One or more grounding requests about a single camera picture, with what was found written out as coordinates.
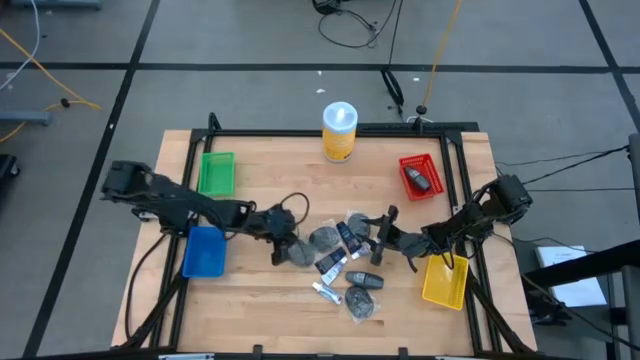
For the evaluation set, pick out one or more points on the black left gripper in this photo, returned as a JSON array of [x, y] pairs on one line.
[[277, 222]]

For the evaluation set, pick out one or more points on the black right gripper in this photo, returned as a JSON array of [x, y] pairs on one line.
[[392, 237]]

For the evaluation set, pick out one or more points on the grey sponge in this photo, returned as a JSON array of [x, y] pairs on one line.
[[302, 255], [359, 301], [357, 227], [324, 239]]

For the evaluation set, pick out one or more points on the navy tube with white cap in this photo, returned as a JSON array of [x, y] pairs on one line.
[[347, 237]]

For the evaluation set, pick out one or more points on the navy blue tube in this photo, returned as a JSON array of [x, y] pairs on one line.
[[330, 260]]

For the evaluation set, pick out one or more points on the dark grey deodorant stick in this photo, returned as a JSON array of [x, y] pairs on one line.
[[364, 280], [417, 180]]

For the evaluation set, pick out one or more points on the small white tube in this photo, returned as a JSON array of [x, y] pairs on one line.
[[332, 275]]

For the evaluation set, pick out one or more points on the white toothpaste tube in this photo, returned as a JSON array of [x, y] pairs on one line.
[[327, 293]]

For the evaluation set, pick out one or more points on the blue plastic basket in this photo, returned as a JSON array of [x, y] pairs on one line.
[[205, 252]]

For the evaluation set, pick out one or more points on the yellow plastic basket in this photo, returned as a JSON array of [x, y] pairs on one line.
[[445, 285]]

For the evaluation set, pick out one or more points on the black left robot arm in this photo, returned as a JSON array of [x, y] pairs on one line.
[[165, 197]]

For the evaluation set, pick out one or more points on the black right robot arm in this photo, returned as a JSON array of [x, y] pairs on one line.
[[470, 217]]

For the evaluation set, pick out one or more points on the red plastic basket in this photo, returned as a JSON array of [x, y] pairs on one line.
[[434, 175]]

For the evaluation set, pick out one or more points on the green plastic basket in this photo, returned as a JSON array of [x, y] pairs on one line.
[[216, 175]]

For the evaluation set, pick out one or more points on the yellow wipes canister white lid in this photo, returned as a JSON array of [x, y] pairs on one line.
[[340, 135]]

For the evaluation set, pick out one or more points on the white paper box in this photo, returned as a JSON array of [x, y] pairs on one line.
[[575, 295]]

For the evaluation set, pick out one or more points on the black overhead beam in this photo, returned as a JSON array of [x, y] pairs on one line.
[[590, 260]]

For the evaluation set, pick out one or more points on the black floor device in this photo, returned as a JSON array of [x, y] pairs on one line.
[[326, 5]]

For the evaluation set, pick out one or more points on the grey furniture foot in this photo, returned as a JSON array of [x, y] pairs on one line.
[[25, 118]]

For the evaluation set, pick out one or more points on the black aluminium table frame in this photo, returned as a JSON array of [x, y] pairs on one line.
[[300, 133]]

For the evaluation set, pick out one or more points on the black post knob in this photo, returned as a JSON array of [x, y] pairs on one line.
[[421, 109]]

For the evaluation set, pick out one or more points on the grey metal post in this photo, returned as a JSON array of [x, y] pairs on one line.
[[635, 175]]

